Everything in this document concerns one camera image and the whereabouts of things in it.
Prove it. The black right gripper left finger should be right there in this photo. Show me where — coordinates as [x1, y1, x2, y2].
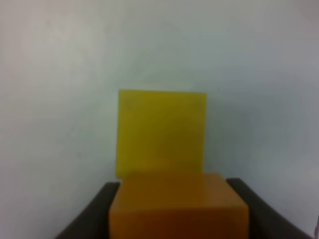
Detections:
[57, 182, 120, 239]

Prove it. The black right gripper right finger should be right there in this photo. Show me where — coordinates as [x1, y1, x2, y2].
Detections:
[226, 178, 311, 239]

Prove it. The orange block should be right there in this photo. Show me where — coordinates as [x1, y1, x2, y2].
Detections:
[109, 173, 249, 239]

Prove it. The yellow block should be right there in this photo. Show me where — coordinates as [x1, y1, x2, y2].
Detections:
[116, 90, 207, 178]

